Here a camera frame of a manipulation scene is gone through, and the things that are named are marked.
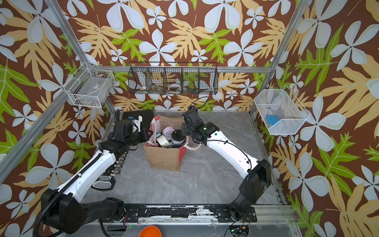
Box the black wire wall basket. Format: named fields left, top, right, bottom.
left=126, top=62, right=219, bottom=95

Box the white wire basket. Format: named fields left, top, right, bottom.
left=64, top=63, right=114, bottom=108
left=254, top=89, right=310, bottom=136

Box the cream round alarm clock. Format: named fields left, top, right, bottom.
left=157, top=135, right=170, bottom=148

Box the lilac round alarm clock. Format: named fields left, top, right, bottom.
left=162, top=126, right=175, bottom=141

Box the white wire basket left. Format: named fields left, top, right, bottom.
left=64, top=63, right=114, bottom=108

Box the orange bowl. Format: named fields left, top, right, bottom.
left=138, top=226, right=162, bottom=237

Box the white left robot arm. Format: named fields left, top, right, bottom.
left=32, top=110, right=150, bottom=237

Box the blue object in basket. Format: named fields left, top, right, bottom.
left=266, top=115, right=280, bottom=126

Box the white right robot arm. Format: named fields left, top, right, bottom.
left=182, top=106, right=272, bottom=220

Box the white round alarm clock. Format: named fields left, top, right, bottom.
left=171, top=130, right=186, bottom=145

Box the white wire basket right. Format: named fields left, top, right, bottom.
left=254, top=89, right=310, bottom=136

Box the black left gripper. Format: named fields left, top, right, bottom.
left=125, top=128, right=154, bottom=148

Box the burlap red Christmas canvas bag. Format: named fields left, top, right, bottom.
left=145, top=115, right=200, bottom=171

